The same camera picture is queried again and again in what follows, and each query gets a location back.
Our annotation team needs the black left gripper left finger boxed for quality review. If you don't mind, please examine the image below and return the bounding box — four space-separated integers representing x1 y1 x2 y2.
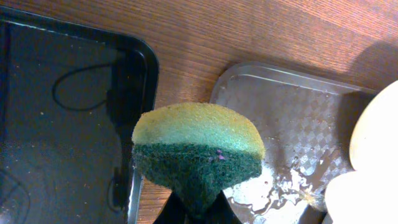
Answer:
154 192 190 224

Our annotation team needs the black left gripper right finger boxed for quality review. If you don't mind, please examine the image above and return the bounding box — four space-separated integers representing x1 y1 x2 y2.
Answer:
208 191 242 224

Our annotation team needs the green yellow sponge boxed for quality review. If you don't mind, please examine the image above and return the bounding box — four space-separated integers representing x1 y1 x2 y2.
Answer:
132 102 266 218

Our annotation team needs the white plate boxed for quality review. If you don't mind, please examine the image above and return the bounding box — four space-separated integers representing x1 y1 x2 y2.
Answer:
349 82 397 170
325 171 397 224

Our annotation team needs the white plate top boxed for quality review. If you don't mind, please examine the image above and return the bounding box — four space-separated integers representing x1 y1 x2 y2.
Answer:
349 82 397 170

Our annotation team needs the dark brown serving tray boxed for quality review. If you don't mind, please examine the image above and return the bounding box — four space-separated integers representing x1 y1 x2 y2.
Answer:
210 62 376 223

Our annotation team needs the black plastic tray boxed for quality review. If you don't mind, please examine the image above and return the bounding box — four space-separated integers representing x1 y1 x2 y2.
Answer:
1 6 159 223

